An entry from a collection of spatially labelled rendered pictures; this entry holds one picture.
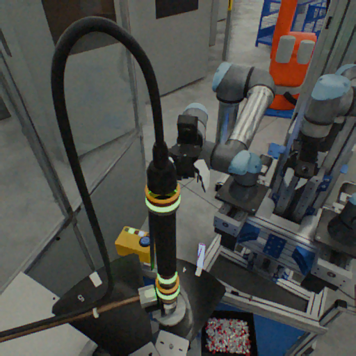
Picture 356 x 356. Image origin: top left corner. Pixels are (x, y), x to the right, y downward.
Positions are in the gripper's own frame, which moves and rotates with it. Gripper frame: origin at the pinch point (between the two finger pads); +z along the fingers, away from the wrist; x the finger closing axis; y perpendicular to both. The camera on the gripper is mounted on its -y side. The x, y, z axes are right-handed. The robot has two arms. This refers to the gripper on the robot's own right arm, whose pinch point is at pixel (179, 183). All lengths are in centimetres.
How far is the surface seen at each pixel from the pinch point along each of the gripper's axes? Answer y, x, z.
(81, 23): -33.5, 4.0, 19.6
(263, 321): 97, -39, -13
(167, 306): 15.5, -0.4, 18.7
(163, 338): 48, 2, 15
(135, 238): 59, 23, -24
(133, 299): 11.5, 5.5, 19.9
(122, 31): -32.8, 1.5, 18.5
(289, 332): 99, -51, -11
